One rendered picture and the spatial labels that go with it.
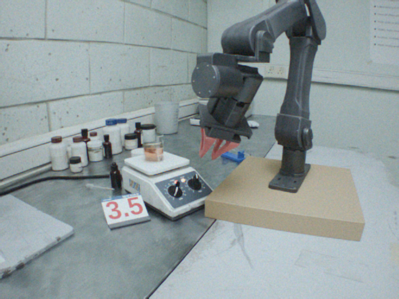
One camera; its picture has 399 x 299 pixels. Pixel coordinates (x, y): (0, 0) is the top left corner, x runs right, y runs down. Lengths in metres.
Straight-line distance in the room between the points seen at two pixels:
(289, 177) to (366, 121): 1.45
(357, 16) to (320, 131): 0.90
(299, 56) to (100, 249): 0.58
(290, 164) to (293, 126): 0.10
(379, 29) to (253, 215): 1.78
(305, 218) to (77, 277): 0.41
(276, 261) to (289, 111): 0.34
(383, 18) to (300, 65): 1.53
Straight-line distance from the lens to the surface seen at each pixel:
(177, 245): 0.49
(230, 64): 0.43
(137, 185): 0.63
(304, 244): 0.51
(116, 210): 0.57
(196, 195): 0.59
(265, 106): 2.05
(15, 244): 0.55
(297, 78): 0.64
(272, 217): 0.53
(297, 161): 0.66
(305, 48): 0.65
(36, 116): 1.00
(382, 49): 2.08
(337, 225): 0.53
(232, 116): 0.48
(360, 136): 2.07
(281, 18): 0.56
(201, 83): 0.42
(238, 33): 0.47
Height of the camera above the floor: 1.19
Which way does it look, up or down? 16 degrees down
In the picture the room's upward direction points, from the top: straight up
